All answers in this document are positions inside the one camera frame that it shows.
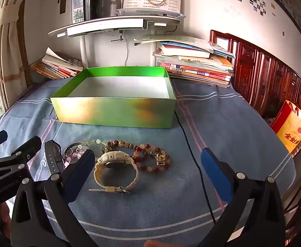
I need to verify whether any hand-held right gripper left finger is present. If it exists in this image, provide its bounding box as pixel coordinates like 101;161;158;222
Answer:
10;149;97;247

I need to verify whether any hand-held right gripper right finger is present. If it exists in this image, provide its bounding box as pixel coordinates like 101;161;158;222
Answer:
199;148;287;247

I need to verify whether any black wrist watch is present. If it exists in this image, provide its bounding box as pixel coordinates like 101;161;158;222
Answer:
45;140;64;174

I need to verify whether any white wrist watch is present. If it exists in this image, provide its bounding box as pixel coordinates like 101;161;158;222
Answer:
89;150;140;193

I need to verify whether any green jade bracelet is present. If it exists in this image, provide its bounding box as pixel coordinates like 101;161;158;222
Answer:
82;139;106;148

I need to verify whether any brown bead bracelet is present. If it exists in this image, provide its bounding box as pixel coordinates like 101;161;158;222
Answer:
102;139;130;154

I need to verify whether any shiny green cardboard box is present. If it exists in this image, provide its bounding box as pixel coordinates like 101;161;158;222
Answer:
50;66;177;129

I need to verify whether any person's left hand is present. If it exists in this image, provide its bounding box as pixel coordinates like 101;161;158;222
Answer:
0;201;12;224

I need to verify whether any small pile of books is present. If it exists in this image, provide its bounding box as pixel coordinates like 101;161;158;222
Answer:
30;47;84;80

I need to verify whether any red and yellow box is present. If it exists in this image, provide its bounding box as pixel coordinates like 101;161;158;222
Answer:
271;100;301;154

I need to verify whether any beige curtain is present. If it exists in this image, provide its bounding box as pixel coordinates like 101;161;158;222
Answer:
0;0;28;111

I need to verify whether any large stack of books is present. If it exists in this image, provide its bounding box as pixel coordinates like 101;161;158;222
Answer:
134;33;236;88

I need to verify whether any white shelf stand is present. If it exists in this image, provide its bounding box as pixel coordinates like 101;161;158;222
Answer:
48;15;183;69

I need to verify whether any printed packet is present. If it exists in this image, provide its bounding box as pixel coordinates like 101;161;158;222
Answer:
71;0;85;25

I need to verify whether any black thermos flask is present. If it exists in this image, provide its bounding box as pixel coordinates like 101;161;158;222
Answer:
83;0;101;21

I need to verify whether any white paper stack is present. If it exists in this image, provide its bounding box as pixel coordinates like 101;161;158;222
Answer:
115;8;186;19

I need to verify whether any pink bead bracelet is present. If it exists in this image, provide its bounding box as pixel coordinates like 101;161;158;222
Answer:
63;147;86;168

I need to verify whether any black cable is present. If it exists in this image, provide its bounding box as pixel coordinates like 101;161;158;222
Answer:
174;110;217;224

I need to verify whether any gold charm bead bracelet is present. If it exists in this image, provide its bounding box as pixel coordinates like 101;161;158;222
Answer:
140;151;173;173

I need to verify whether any red agate bead bracelet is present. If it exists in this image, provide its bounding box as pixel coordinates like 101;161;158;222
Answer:
131;143;156;172

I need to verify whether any brown wooden post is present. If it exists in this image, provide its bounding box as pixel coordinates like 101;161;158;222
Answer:
18;2;32;88

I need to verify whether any framed wall poster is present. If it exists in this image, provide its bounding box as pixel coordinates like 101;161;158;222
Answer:
256;0;301;44

